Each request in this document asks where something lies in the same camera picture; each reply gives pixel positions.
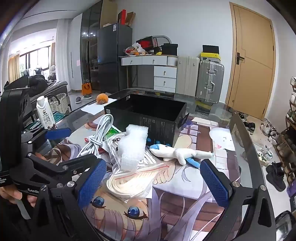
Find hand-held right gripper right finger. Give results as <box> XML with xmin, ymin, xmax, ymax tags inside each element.
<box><xmin>199</xmin><ymin>159</ymin><xmax>278</xmax><ymax>241</ymax></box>

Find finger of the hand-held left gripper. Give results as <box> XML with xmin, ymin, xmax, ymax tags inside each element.
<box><xmin>10</xmin><ymin>153</ymin><xmax>98</xmax><ymax>198</ymax></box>
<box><xmin>21</xmin><ymin>127</ymin><xmax>72</xmax><ymax>144</ymax></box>

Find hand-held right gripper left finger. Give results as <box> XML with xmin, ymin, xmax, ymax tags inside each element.
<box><xmin>30</xmin><ymin>159</ymin><xmax>107</xmax><ymax>241</ymax></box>

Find clear printed plastic bag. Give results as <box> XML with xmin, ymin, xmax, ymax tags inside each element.
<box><xmin>102</xmin><ymin>134</ymin><xmax>130</xmax><ymax>164</ymax></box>

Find bagged white rope coil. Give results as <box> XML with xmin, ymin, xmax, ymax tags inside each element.
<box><xmin>106</xmin><ymin>159</ymin><xmax>167</xmax><ymax>200</ymax></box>

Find white cord bundle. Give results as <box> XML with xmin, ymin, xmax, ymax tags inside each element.
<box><xmin>76</xmin><ymin>113</ymin><xmax>116</xmax><ymax>161</ymax></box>

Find white and blue plush toy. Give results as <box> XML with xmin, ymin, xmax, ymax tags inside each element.
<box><xmin>149</xmin><ymin>144</ymin><xmax>214</xmax><ymax>166</ymax></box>

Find green and white packet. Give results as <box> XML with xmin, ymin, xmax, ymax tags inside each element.
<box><xmin>104</xmin><ymin>126</ymin><xmax>123</xmax><ymax>149</ymax></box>

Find white foam wrap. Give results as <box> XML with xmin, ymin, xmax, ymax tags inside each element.
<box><xmin>117</xmin><ymin>125</ymin><xmax>149</xmax><ymax>172</ymax></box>

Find black cardboard box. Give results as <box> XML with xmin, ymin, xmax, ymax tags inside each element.
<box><xmin>104</xmin><ymin>94</ymin><xmax>188</xmax><ymax>148</ymax></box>

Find person's left hand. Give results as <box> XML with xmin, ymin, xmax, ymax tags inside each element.
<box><xmin>0</xmin><ymin>186</ymin><xmax>36</xmax><ymax>208</ymax></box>

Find green tray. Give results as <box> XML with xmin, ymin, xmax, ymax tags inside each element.
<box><xmin>25</xmin><ymin>111</ymin><xmax>70</xmax><ymax>131</ymax></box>

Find white milk carton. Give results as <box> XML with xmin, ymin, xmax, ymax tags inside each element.
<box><xmin>36</xmin><ymin>96</ymin><xmax>56</xmax><ymax>129</ymax></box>

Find printed cartoon table mat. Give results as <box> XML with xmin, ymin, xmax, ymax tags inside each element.
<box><xmin>53</xmin><ymin>113</ymin><xmax>243</xmax><ymax>241</ymax></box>

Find wicker basket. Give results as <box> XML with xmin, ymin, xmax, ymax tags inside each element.
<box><xmin>47</xmin><ymin>93</ymin><xmax>70</xmax><ymax>114</ymax></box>

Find white paper sheet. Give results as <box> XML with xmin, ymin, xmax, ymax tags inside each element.
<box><xmin>82</xmin><ymin>97</ymin><xmax>119</xmax><ymax>115</ymax></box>

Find grey sofa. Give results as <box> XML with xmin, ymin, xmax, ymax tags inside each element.
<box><xmin>30</xmin><ymin>81</ymin><xmax>68</xmax><ymax>103</ymax></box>

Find black clothing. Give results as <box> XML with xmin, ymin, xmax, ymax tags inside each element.
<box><xmin>28</xmin><ymin>75</ymin><xmax>50</xmax><ymax>88</ymax></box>

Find orange paper bag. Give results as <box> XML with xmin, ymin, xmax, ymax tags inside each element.
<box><xmin>81</xmin><ymin>82</ymin><xmax>93</xmax><ymax>95</ymax></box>

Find orange ball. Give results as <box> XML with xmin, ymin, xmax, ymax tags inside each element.
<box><xmin>96</xmin><ymin>93</ymin><xmax>109</xmax><ymax>105</ymax></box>

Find white and green sneakers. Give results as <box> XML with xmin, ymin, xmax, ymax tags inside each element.
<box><xmin>256</xmin><ymin>146</ymin><xmax>274</xmax><ymax>166</ymax></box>

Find black sneakers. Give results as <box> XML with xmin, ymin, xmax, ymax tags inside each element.
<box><xmin>265</xmin><ymin>162</ymin><xmax>287</xmax><ymax>192</ymax></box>

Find black and white shoes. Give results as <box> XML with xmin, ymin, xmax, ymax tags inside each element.
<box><xmin>238</xmin><ymin>113</ymin><xmax>256</xmax><ymax>135</ymax></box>

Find glass door cabinet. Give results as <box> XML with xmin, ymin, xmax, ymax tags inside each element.
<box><xmin>80</xmin><ymin>0</ymin><xmax>103</xmax><ymax>91</ymax></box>

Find shoe rack with shoes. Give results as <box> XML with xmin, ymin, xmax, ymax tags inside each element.
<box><xmin>280</xmin><ymin>76</ymin><xmax>296</xmax><ymax>198</ymax></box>

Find black refrigerator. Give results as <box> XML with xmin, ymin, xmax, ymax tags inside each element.
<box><xmin>97</xmin><ymin>23</ymin><xmax>133</xmax><ymax>93</ymax></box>

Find silver suitcase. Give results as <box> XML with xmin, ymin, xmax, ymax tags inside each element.
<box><xmin>196</xmin><ymin>60</ymin><xmax>225</xmax><ymax>104</ymax></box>

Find beige suitcase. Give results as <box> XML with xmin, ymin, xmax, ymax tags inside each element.
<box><xmin>175</xmin><ymin>56</ymin><xmax>201</xmax><ymax>97</ymax></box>

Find plastic bag of snacks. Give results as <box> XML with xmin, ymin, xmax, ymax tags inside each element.
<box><xmin>125</xmin><ymin>43</ymin><xmax>146</xmax><ymax>56</ymax></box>

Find white desk with drawers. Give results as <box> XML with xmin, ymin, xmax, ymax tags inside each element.
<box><xmin>118</xmin><ymin>55</ymin><xmax>179</xmax><ymax>93</ymax></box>

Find red and black box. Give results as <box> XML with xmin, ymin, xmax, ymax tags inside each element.
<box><xmin>136</xmin><ymin>36</ymin><xmax>154</xmax><ymax>50</ymax></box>

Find yellow box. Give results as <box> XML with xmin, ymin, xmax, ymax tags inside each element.
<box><xmin>197</xmin><ymin>52</ymin><xmax>221</xmax><ymax>62</ymax></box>

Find wooden door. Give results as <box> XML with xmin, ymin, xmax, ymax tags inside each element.
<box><xmin>225</xmin><ymin>2</ymin><xmax>277</xmax><ymax>120</ymax></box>

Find tall brown cardboard box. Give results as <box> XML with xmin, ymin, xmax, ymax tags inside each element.
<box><xmin>99</xmin><ymin>0</ymin><xmax>119</xmax><ymax>27</ymax></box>

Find open cardboard box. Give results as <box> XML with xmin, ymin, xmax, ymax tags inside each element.
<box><xmin>117</xmin><ymin>9</ymin><xmax>136</xmax><ymax>27</ymax></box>

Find flat black box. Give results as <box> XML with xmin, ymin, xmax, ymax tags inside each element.
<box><xmin>202</xmin><ymin>45</ymin><xmax>220</xmax><ymax>55</ymax></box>

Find black storage box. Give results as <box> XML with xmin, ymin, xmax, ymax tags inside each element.
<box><xmin>161</xmin><ymin>43</ymin><xmax>179</xmax><ymax>56</ymax></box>

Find grey metal arch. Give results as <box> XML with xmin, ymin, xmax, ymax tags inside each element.
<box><xmin>153</xmin><ymin>35</ymin><xmax>173</xmax><ymax>45</ymax></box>

